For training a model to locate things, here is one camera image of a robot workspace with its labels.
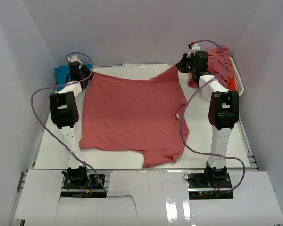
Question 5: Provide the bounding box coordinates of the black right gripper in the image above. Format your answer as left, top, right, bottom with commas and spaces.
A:
176, 54, 197, 73

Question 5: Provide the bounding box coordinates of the pink t-shirt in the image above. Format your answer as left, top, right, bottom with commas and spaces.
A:
79, 66, 189, 168
187, 45, 234, 91

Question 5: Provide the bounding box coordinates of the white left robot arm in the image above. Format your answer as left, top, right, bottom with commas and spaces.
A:
49, 59, 91, 188

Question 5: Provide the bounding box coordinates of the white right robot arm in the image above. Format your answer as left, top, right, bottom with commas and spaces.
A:
176, 50, 239, 192

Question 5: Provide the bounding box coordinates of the folded blue t-shirt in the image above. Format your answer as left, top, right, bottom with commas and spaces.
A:
54, 66, 70, 85

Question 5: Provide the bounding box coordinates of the pink t-shirt in basket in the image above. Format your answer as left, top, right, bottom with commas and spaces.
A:
187, 45, 234, 91

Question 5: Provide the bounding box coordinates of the white plastic laundry basket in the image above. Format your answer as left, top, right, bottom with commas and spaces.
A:
199, 61, 244, 101

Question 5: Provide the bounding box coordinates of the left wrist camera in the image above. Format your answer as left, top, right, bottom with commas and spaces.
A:
67, 54, 82, 63

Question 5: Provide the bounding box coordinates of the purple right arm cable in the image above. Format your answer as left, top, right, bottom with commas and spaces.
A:
179, 40, 247, 195

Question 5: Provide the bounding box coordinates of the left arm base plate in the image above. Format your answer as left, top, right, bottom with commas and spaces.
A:
60, 174, 107, 198

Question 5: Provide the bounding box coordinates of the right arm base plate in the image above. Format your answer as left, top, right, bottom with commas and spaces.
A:
183, 172, 234, 201

